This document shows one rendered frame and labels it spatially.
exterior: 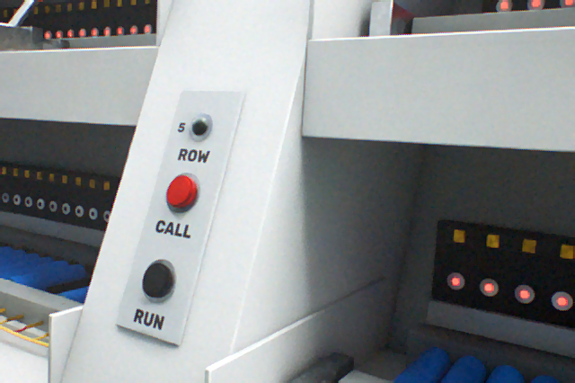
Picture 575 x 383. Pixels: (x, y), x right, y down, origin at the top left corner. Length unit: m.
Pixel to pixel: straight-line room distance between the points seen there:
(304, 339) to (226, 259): 0.07
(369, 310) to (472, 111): 0.17
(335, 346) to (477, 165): 0.18
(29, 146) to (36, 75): 0.34
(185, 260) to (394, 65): 0.13
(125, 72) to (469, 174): 0.25
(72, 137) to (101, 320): 0.42
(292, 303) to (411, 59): 0.13
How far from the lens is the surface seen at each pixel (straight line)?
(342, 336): 0.34
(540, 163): 0.42
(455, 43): 0.24
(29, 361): 0.38
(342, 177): 0.31
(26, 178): 0.65
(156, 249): 0.27
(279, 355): 0.27
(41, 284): 0.49
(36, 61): 0.41
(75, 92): 0.37
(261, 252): 0.25
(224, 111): 0.27
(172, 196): 0.27
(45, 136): 0.73
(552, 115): 0.23
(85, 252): 0.55
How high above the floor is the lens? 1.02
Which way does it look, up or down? 10 degrees up
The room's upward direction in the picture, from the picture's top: 13 degrees clockwise
